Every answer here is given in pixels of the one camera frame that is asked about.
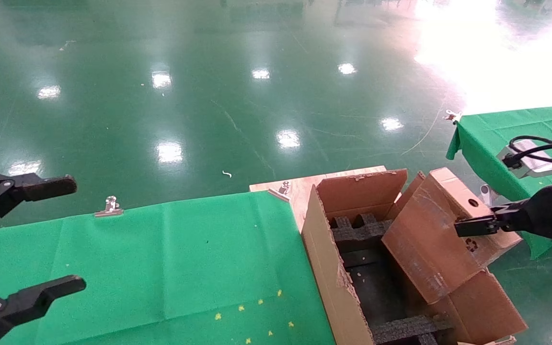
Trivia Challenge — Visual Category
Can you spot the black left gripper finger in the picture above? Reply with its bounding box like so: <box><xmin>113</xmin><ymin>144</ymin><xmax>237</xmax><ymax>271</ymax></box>
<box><xmin>0</xmin><ymin>275</ymin><xmax>87</xmax><ymax>345</ymax></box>
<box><xmin>0</xmin><ymin>172</ymin><xmax>78</xmax><ymax>239</ymax></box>

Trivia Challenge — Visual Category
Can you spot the large open cardboard carton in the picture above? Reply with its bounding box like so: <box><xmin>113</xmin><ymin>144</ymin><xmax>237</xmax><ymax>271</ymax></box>
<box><xmin>301</xmin><ymin>169</ymin><xmax>528</xmax><ymax>345</ymax></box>

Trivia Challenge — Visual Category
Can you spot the small brown cardboard box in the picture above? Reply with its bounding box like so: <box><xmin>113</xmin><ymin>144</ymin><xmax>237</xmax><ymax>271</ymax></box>
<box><xmin>381</xmin><ymin>167</ymin><xmax>523</xmax><ymax>305</ymax></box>

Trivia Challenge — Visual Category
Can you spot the green cloth on side table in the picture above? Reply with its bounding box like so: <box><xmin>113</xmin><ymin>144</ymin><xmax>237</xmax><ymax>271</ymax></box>
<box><xmin>446</xmin><ymin>103</ymin><xmax>552</xmax><ymax>259</ymax></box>

